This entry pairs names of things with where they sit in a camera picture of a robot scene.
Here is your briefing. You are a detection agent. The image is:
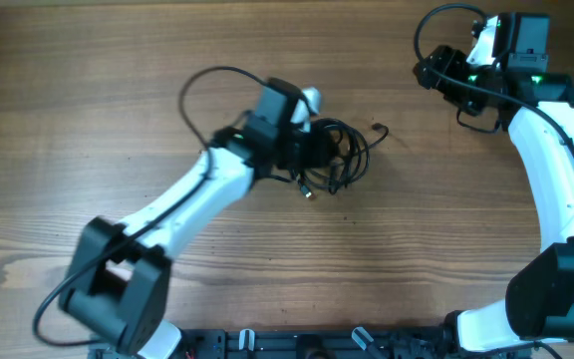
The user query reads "black cable bundle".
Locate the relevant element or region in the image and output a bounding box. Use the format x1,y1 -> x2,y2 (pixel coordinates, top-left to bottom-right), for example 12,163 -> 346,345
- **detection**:
271,117 -> 391,200

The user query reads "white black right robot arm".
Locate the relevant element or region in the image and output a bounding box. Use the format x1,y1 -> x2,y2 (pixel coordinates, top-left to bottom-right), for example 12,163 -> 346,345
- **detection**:
414,12 -> 574,357

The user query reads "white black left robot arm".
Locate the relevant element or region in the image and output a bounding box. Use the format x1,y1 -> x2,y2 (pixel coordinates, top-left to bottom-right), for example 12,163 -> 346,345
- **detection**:
58,78 -> 335,358

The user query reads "black right camera cable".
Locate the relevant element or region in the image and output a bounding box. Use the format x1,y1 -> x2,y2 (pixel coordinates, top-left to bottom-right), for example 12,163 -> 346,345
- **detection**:
413,2 -> 574,350

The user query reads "black camera cable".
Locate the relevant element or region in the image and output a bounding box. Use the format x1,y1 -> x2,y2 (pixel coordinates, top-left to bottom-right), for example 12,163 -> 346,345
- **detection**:
31,65 -> 268,348
413,2 -> 574,350

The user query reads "black left camera cable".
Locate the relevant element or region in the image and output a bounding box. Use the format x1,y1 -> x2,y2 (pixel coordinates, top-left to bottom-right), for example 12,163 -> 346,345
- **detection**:
31,65 -> 268,348

